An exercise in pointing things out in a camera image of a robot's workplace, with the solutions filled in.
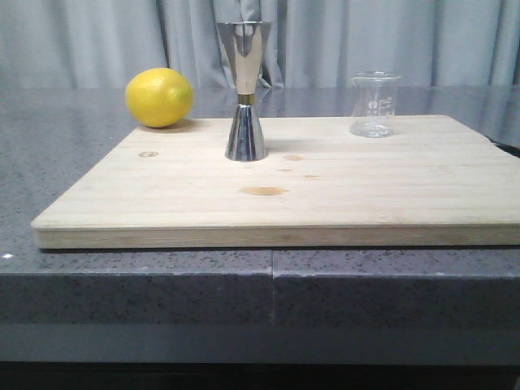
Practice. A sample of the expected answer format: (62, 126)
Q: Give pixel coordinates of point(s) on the clear glass beaker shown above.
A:
(375, 103)

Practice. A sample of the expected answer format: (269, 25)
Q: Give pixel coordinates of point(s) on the steel double jigger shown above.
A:
(244, 44)

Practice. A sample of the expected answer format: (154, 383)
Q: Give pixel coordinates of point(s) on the yellow lemon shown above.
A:
(158, 97)

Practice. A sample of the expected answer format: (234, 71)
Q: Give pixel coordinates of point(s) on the wooden cutting board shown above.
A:
(434, 182)

